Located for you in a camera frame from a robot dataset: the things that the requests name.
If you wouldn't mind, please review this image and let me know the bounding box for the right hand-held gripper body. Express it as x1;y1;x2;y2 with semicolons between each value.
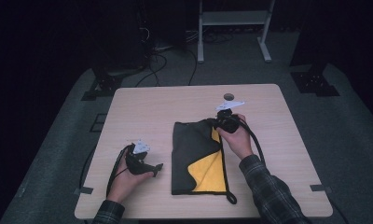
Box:
214;99;246;134

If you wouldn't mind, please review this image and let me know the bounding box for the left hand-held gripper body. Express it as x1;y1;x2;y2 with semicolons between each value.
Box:
125;139;158;175

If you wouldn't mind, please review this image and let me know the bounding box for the dark grey and yellow cloth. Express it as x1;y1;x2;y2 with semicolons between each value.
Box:
170;118;239;205

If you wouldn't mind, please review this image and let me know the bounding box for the person's right hand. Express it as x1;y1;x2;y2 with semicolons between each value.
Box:
216;113;255;161

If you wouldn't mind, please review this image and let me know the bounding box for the person's left hand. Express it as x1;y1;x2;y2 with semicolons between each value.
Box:
106;157;155;205

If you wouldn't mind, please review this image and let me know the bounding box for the dark floor plate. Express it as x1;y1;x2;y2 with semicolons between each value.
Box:
89;113;108;133

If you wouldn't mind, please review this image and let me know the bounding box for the grey tape strip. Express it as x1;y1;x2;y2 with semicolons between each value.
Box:
310;184;332;192
74;186;94;196

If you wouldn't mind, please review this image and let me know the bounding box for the black stand base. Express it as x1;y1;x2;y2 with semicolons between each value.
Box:
289;63;341;98
80;66;145;102

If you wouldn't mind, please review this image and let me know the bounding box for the white metal stand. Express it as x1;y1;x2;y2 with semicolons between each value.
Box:
197;0;277;64

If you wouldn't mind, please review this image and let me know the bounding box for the left hand-held gripper cable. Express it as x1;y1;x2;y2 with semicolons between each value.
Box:
105;144;131;198

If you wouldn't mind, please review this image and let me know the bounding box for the hand-held gripper cable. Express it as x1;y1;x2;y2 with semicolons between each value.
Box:
105;144;131;198
236;118;267;165

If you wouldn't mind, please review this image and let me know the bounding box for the right hand-held gripper cable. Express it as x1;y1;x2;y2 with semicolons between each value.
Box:
236;118;267;165

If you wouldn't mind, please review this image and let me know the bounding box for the black floor cable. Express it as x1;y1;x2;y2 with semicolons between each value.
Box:
186;48;199;87
134;51;169;89

